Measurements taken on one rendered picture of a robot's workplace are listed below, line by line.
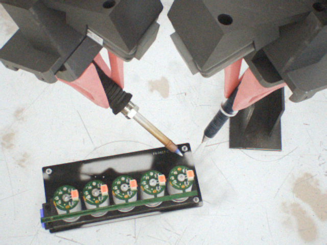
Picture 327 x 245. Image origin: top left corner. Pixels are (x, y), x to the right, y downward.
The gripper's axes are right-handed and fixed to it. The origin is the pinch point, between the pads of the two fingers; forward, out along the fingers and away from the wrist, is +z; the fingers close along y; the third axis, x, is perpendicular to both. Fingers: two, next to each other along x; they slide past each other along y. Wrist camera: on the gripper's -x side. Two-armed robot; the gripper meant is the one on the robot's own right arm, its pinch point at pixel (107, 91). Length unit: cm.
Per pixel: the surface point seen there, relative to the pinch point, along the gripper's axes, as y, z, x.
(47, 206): -9.8, 9.6, 6.3
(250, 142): 8.6, 17.0, -5.1
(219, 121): 2.2, 2.6, -10.5
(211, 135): 1.5, 4.4, -9.2
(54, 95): 1.0, 7.2, 13.7
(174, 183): -1.9, 10.2, -4.8
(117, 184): -5.1, 8.0, -0.9
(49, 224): -11.2, 10.1, 4.9
